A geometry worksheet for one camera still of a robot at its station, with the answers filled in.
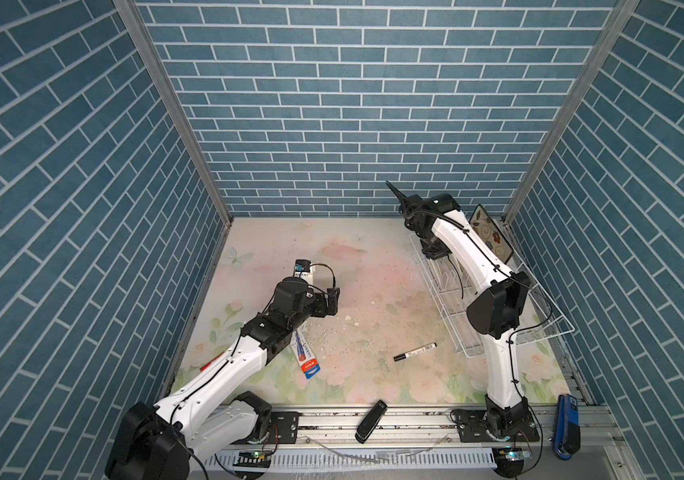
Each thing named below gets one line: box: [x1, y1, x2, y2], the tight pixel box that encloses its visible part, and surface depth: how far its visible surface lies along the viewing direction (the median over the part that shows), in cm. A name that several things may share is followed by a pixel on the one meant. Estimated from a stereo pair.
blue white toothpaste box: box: [290, 328, 321, 379], surface depth 86 cm
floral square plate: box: [469, 204, 514, 264], surface depth 93 cm
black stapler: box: [355, 400, 388, 444], surface depth 73 cm
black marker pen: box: [393, 342, 438, 362], surface depth 88 cm
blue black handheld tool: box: [555, 394, 581, 460], surface depth 73 cm
